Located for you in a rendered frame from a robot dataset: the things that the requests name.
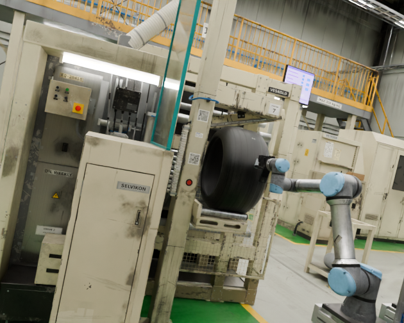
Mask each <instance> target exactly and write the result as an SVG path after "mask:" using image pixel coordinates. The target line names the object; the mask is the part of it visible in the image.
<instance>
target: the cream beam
mask: <svg viewBox="0 0 404 323"><path fill-rule="evenodd" d="M216 100H217V101H219V104H216V103H215V107H218V108H222V109H226V110H231V111H234V112H237V111H242V112H246V113H248V114H252V115H256V116H259V117H264V118H267V119H280V116H281V113H282V108H283V102H284V101H282V100H279V99H275V98H272V97H267V96H264V95H260V94H255V93H252V92H248V91H245V90H240V89H238V88H233V87H228V86H226V85H221V84H219V88H218V91H217V96H216ZM270 103H273V104H277V105H280V112H279V115H273V114H270V113H268V111H269V106H270Z"/></svg>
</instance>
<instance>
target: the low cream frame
mask: <svg viewBox="0 0 404 323"><path fill-rule="evenodd" d="M322 216H324V217H327V218H329V219H331V213H330V212H327V211H319V210H318V211H317V215H316V221H315V224H314V229H313V232H312V238H311V241H310V246H309V249H308V254H307V260H306V263H305V268H304V271H305V272H309V270H310V268H311V269H312V270H314V271H316V272H318V273H320V274H321V275H323V276H324V277H327V278H328V273H329V272H330V271H331V270H332V262H333V261H334V260H335V253H332V247H333V233H332V228H331V231H330V237H329V240H328V245H327V248H326V254H325V256H324V258H323V263H318V262H312V257H313V253H314V248H315V245H316V240H317V234H318V231H319V226H320V223H321V217H322ZM351 222H352V228H353V239H355V235H359V234H360V230H361V229H368V230H369V232H368V235H367V240H366V245H365V248H364V253H363V257H362V261H361V263H363V264H366V265H367V262H368V259H369V253H370V250H371V246H372V243H373V237H374V234H375V229H376V226H372V225H370V224H366V223H365V222H361V221H359V220H355V219H352V218H351ZM330 227H332V220H331V221H330Z"/></svg>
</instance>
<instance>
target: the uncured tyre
mask: <svg viewBox="0 0 404 323"><path fill-rule="evenodd" d="M251 137H253V138H256V140H252V139H251ZM259 155H264V156H269V150H268V148H267V145H266V143H265V141H264V139H263V138H262V136H261V135H260V134H258V133H256V132H255V131H251V130H247V129H242V128H237V127H233V126H225V127H223V128H221V129H220V130H218V131H216V132H215V133H214V135H213V136H212V138H211V139H210V141H209V144H208V146H207V149H206V152H205V156H204V159H203V164H202V169H201V195H202V198H203V200H204V202H205V203H206V205H207V206H208V207H209V208H213V209H218V210H225V211H233V212H237V213H247V212H248V211H249V210H251V209H252V208H253V207H255V206H256V205H257V203H258V202H259V200H260V199H261V197H262V195H263V193H264V190H265V187H266V184H267V181H266V183H259V181H258V178H259V175H260V173H261V170H262V169H257V168H254V164H255V162H256V160H257V159H258V157H259Z"/></svg>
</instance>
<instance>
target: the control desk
mask: <svg viewBox="0 0 404 323"><path fill-rule="evenodd" d="M173 155H174V152H172V151H168V150H165V149H163V148H161V147H158V146H157V145H154V144H152V143H145V142H139V141H136V140H130V139H126V138H120V137H114V136H110V135H105V134H101V133H95V132H91V131H89V132H88V133H87V134H86V135H85V140H84V144H83V150H82V154H81V160H80V166H79V170H78V176H77V180H76V186H75V190H74V196H73V200H72V206H71V212H70V216H69V223H68V226H67V232H66V236H65V243H64V247H63V253H62V259H61V263H60V269H59V273H58V279H57V282H56V289H55V295H54V299H53V305H52V309H51V315H50V319H49V323H139V318H140V312H141V309H142V303H143V300H144V294H145V291H146V285H147V279H148V275H149V270H150V266H151V260H152V256H153V251H154V247H155V241H156V236H157V232H158V230H157V228H158V227H159V223H160V217H161V214H162V208H163V204H164V199H165V193H166V189H167V184H168V180H169V174H170V170H171V165H172V161H173Z"/></svg>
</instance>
